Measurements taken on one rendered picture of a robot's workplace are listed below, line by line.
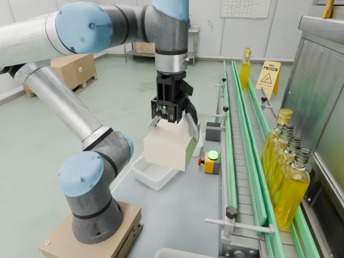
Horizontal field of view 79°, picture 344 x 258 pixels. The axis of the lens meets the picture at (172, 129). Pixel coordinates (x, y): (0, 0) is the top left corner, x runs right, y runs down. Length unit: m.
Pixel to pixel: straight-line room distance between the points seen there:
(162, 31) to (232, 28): 5.92
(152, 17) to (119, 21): 0.08
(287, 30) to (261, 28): 0.64
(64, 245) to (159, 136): 0.42
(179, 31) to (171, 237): 0.64
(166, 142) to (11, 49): 0.38
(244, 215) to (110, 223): 0.41
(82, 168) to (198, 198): 0.50
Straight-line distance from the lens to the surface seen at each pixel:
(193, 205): 0.88
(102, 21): 0.38
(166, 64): 0.48
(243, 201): 0.76
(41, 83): 0.71
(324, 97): 0.90
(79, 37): 0.38
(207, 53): 6.45
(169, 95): 0.51
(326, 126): 0.79
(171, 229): 0.82
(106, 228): 0.69
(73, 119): 0.69
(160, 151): 0.56
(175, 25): 0.46
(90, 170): 0.58
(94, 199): 0.62
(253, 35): 6.44
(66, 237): 0.77
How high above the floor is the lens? 1.44
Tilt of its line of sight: 31 degrees down
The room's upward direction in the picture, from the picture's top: straight up
